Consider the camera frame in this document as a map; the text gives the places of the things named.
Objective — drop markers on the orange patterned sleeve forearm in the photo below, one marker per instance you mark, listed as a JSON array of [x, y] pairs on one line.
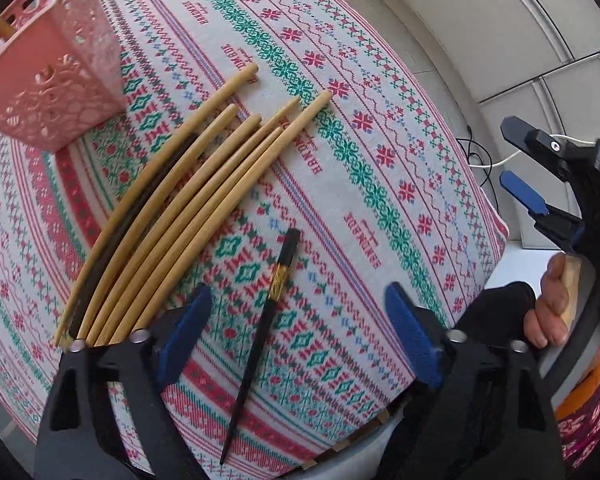
[[579, 428]]

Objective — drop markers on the person's right hand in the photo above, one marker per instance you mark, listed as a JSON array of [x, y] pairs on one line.
[[543, 324]]

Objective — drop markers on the black chopstick gold band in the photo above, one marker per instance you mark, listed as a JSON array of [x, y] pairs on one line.
[[275, 290]]

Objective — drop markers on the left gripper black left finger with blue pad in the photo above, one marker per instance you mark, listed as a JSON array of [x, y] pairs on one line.
[[79, 437]]

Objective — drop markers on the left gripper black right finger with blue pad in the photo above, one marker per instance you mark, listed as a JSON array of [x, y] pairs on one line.
[[479, 411]]

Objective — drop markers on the pink plastic lattice basket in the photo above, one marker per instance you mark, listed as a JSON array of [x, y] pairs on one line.
[[60, 71]]

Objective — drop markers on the patterned red green tablecloth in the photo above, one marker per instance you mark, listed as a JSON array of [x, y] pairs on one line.
[[377, 186]]

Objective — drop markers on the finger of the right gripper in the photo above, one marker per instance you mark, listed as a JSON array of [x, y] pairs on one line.
[[560, 227], [535, 142]]

